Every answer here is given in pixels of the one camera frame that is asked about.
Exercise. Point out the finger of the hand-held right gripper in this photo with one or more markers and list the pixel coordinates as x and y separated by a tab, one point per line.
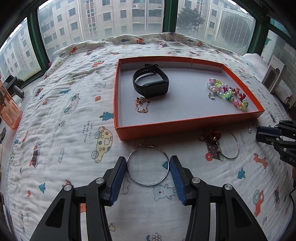
288	125
267	136

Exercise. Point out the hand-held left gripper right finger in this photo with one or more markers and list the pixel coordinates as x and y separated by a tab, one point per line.
179	180

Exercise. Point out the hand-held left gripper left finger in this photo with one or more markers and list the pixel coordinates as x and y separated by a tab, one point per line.
116	180

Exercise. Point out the silver hoop earring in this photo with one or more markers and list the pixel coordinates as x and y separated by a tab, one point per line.
237	146
127	170

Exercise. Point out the pearl stud earring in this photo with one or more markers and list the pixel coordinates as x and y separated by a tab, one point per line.
249	131

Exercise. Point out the red knot charm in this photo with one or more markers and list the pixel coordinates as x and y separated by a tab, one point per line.
211	134

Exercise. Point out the orange cardboard tray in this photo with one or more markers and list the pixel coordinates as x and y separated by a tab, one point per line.
185	111

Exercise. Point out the black smart band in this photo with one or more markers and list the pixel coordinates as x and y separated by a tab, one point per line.
155	91

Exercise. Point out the white and grey box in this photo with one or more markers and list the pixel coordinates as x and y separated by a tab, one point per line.
274	74

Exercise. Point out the printed cartoon blanket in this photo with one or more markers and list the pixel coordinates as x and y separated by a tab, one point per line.
69	143

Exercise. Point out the white folded towel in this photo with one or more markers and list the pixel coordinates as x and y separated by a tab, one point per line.
254	62

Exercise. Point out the white air conditioner unit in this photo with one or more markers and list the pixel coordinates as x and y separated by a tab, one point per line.
235	27

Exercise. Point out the orange water bottle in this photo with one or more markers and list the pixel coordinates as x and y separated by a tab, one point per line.
9	109

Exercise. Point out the green tree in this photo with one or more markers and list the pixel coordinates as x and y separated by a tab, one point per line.
189	19

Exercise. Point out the beige apartment building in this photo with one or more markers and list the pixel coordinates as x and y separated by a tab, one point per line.
104	16

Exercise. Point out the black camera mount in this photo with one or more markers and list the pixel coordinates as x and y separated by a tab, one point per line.
13	84

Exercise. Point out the green window frame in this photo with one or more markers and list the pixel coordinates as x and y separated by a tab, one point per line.
170	14

